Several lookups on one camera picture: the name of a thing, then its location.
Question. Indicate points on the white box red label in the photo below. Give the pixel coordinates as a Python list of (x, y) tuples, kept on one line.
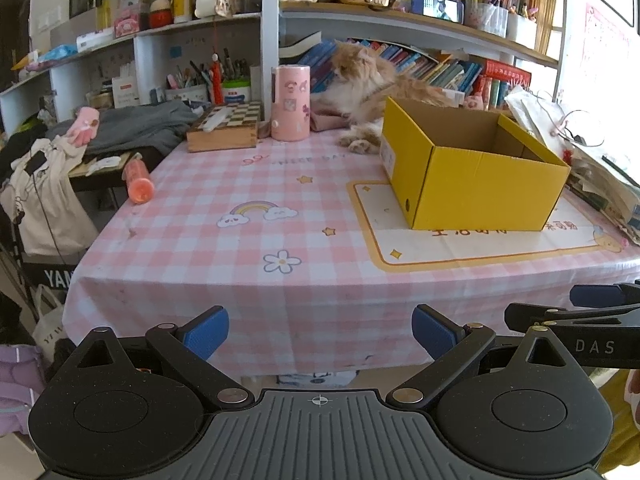
[(125, 92)]

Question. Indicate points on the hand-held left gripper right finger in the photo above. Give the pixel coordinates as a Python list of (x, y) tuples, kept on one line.
[(432, 332)]

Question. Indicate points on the purple jacket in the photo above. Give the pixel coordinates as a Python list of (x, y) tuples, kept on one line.
[(20, 390)]

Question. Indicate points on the pile of papers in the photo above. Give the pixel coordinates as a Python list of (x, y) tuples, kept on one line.
[(590, 160)]

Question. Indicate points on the white pen holder with pens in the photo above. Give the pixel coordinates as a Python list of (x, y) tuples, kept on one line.
[(187, 91)]

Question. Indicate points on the green lid jar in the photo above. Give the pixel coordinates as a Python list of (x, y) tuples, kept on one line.
[(236, 92)]

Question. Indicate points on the white shopping bag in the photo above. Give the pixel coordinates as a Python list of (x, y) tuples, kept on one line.
[(50, 325)]

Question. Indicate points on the red round doll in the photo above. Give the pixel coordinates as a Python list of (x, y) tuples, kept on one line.
[(160, 14)]

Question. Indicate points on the pink checked desktop cloth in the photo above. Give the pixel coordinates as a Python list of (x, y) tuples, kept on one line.
[(225, 260)]

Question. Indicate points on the white crumpled tissue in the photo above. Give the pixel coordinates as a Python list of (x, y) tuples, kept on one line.
[(102, 164)]

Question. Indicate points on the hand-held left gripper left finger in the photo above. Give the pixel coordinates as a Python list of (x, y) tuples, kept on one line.
[(207, 332)]

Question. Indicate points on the grey cloth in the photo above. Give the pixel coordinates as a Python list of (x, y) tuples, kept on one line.
[(140, 125)]

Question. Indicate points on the pink cylinder with stickers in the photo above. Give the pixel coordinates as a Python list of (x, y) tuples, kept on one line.
[(290, 105)]

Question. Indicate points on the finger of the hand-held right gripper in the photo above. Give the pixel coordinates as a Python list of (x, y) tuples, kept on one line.
[(595, 294), (540, 316)]

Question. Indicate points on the yellow and white cup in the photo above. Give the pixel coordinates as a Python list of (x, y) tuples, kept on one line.
[(182, 5)]

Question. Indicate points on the white bookshelf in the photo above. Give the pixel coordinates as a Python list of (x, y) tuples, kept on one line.
[(270, 20)]

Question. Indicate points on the orange fluffy cat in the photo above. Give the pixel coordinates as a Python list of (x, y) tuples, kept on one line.
[(360, 85)]

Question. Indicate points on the wooden chess box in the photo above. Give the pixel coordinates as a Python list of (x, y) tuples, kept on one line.
[(225, 135)]

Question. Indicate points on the yellow cardboard box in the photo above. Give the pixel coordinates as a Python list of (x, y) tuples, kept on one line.
[(475, 195)]

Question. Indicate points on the blue phone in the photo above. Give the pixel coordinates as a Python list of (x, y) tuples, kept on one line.
[(437, 8)]

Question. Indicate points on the pink glove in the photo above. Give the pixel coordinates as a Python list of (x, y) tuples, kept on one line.
[(82, 127)]

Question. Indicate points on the white oblong case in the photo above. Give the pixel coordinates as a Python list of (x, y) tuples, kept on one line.
[(217, 119)]

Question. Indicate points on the red tassel figure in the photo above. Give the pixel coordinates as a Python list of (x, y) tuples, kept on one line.
[(217, 85)]

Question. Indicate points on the white storage bin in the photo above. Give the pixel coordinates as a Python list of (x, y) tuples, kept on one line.
[(485, 20), (521, 32)]

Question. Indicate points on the orange bottle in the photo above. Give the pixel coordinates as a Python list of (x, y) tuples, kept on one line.
[(139, 182)]

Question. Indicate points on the cream tote bag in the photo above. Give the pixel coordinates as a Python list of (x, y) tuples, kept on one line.
[(45, 200)]

